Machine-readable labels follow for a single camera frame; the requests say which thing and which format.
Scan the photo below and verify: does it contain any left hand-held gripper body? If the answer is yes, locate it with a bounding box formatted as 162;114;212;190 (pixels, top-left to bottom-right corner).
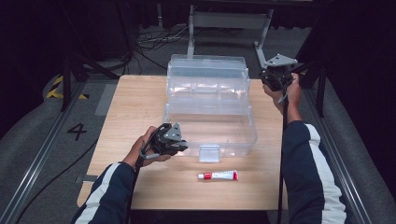
150;122;184;157

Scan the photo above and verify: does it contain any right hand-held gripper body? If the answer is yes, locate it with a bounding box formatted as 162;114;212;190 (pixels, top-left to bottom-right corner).
259;52;299;92

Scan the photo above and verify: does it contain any red and white tube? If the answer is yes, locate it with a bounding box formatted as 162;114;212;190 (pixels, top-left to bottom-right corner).
197;169;240;182

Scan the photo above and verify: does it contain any clear plastic storage box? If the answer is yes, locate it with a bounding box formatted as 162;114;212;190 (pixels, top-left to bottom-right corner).
161;53;259;163

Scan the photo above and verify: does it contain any person's right hand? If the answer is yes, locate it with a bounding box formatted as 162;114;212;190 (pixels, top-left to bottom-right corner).
262;72;304;115

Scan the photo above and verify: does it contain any person's left hand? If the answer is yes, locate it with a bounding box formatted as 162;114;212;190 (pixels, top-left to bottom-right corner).
122;125;172;169

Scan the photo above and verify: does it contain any grey metal stand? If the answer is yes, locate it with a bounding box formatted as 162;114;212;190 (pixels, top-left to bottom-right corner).
186;4;276;69

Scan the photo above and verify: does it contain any small grey tape strip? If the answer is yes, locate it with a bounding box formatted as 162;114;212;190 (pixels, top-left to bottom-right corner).
74;174;99;184

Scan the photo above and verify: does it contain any black tripod stand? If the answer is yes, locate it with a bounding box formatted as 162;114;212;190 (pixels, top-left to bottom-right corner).
60;50;121;113

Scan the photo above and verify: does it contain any yellow and black floor tape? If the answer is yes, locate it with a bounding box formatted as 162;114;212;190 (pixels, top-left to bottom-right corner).
45;75;91;101

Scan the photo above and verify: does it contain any left hand-held gripper cable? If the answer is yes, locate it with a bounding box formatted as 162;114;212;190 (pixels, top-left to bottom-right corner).
125;124;171;224

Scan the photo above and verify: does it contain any bundle of floor cables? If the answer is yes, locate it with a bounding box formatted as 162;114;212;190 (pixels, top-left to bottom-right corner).
133;25;191;71

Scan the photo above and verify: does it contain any grey floor rail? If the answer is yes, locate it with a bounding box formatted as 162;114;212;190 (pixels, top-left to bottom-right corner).
302;88;374;224
0;79;89;224

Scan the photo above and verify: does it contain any black floor cable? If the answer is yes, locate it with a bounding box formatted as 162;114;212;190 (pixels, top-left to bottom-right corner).
14;135;101;224

